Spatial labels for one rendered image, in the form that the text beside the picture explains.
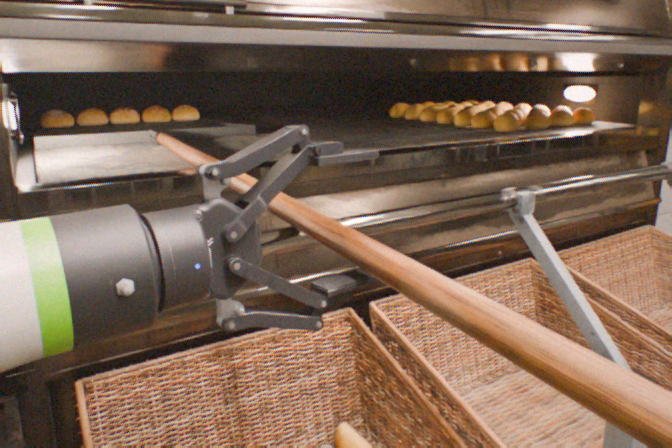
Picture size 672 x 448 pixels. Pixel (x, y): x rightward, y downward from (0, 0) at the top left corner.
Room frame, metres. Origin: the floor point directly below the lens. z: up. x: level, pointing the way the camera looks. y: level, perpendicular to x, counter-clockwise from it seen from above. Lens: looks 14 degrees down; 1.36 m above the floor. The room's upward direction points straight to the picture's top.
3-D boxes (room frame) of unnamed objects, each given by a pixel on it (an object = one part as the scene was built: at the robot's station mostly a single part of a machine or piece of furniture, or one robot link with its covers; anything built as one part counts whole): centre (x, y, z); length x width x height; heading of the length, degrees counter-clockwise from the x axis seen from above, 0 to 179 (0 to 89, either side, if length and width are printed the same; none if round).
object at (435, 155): (1.25, -0.27, 1.16); 1.80 x 0.06 x 0.04; 121
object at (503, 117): (1.90, -0.55, 1.21); 0.61 x 0.48 x 0.06; 31
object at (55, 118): (1.69, 0.91, 1.21); 0.10 x 0.07 x 0.05; 117
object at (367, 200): (1.23, -0.28, 1.02); 1.79 x 0.11 x 0.19; 121
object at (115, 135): (1.49, 0.56, 1.20); 0.55 x 0.36 x 0.03; 120
